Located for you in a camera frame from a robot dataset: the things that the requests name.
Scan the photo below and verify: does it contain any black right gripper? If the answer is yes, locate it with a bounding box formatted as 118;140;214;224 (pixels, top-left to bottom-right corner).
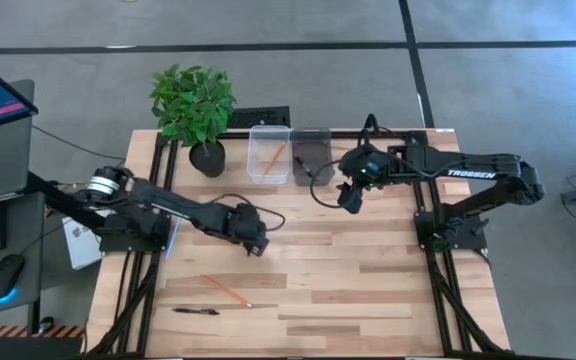
338;145;394;190

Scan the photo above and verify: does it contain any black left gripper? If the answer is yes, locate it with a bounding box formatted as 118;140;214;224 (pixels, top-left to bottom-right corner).
227;202;271;257

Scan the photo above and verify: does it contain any black pen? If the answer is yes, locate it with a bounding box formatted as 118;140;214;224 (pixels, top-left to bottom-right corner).
171;307;221;317
293;156;315;179

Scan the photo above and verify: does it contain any orange pencil pink eraser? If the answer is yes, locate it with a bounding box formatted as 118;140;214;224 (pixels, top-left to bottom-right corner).
200;274;254;309
262;142;288;176

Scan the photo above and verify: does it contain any clear plastic bin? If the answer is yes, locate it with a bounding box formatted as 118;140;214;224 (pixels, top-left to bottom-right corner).
246;124;293;185

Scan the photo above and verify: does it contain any smoked grey plastic bin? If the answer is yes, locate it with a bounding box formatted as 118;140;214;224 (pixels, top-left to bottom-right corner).
290;128;336;188

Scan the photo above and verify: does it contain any green plant in black pot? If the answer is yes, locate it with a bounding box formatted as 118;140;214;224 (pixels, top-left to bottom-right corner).
148;63;238;179

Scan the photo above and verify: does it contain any white box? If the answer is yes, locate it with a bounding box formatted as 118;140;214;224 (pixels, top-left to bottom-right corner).
61;215;104;271

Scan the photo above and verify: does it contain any black diagonal support bar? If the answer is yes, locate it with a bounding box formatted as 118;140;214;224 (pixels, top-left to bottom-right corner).
23;170;104;229

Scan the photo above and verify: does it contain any grey side desk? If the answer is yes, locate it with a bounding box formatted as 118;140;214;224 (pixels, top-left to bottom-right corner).
0;192;47;321

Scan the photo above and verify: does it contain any black computer mouse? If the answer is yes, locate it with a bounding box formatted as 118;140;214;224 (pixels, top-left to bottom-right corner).
0;252;27;301

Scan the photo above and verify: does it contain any orange black hazard tape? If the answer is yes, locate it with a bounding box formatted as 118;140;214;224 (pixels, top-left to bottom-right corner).
0;324;87;339

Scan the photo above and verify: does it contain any grey framed screen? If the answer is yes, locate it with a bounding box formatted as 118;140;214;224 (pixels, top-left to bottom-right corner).
0;79;35;204

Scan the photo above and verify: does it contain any black aluminium table frame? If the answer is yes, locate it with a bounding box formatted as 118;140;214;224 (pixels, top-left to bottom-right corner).
85;128;512;359

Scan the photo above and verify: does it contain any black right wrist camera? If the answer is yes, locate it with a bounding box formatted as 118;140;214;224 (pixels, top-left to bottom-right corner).
336;182;364;215

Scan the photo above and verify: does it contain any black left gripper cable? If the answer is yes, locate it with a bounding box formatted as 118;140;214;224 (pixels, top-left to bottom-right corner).
207;192;287;232

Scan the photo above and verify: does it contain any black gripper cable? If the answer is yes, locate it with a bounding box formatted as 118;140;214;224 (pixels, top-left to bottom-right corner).
310;158;357;210
207;192;287;232

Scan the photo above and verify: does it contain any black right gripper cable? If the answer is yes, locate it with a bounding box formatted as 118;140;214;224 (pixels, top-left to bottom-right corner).
310;158;357;210

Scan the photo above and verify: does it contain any thin black cable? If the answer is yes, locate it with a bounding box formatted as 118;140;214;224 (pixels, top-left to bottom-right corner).
361;113;387;149

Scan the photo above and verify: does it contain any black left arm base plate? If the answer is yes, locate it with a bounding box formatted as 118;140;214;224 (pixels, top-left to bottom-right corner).
98;219;169;254

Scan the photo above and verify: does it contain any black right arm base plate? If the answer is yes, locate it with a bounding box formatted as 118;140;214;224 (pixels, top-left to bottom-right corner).
414;209;489;251

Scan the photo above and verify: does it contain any black floor cable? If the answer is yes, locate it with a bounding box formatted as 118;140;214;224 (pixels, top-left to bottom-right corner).
31;124;127;162

